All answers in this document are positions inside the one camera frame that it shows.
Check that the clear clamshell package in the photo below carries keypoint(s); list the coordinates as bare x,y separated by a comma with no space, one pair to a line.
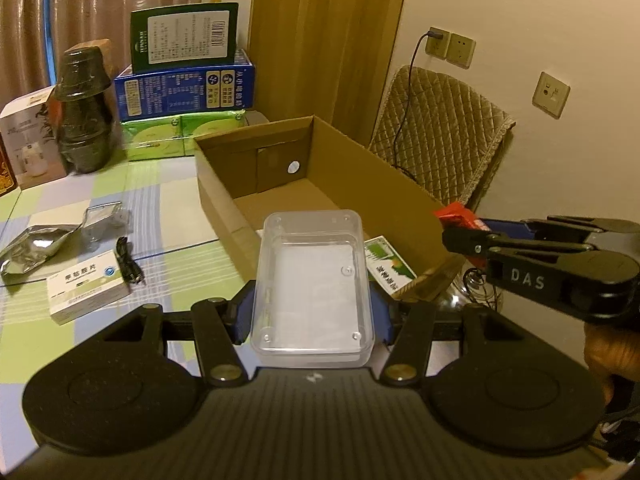
105,217

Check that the brown box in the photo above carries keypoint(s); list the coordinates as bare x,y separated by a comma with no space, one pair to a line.
111,57

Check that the blue carton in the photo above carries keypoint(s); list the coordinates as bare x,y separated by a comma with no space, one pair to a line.
180,92

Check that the white medicine box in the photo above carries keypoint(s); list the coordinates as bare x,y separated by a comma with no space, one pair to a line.
87,287

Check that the chair with quilted cover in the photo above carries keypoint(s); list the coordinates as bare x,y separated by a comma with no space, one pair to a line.
440,130

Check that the wooden wardrobe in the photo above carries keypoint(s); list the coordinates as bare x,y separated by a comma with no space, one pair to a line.
325,35

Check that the clear plastic box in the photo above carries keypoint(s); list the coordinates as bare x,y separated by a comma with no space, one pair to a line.
310,290

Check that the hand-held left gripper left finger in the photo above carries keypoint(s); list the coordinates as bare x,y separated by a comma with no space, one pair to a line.
245,317

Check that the white appliance box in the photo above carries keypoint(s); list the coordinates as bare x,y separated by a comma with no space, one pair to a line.
30,135

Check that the dark green carton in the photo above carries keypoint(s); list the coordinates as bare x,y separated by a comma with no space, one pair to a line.
185,32

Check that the beige wall socket plate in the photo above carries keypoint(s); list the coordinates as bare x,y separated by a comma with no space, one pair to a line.
551,95

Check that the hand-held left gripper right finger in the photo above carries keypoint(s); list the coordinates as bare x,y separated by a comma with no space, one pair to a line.
382,317

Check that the green medicine box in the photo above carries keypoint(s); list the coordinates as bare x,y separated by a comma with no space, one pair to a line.
390,265

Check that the red snack packet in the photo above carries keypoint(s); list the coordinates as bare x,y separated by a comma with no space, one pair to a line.
457,216

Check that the wall outlet with plug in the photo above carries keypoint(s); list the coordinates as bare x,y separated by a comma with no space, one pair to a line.
438,42

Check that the beige curtains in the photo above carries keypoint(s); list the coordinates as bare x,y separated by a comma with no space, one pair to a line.
110,5

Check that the stacked black flower pots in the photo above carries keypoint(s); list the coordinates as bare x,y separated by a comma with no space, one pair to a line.
82,115

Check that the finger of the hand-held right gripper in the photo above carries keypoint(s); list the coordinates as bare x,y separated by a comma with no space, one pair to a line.
470,241
560,227

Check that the person's right hand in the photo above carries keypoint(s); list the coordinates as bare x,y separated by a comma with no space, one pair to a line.
615,352

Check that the checkered cloth desktop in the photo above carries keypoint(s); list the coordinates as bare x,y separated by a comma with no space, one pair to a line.
165,220

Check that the beige wall outlet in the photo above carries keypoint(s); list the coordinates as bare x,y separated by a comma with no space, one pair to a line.
460,50

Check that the red gift box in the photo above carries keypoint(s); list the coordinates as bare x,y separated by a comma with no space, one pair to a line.
7,170

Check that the cardboard box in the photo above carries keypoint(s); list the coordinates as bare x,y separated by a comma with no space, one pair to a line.
350,175

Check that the light green tissue pack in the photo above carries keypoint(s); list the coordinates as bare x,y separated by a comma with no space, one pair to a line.
170,135

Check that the silver foil bag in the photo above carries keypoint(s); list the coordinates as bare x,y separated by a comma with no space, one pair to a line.
35,247

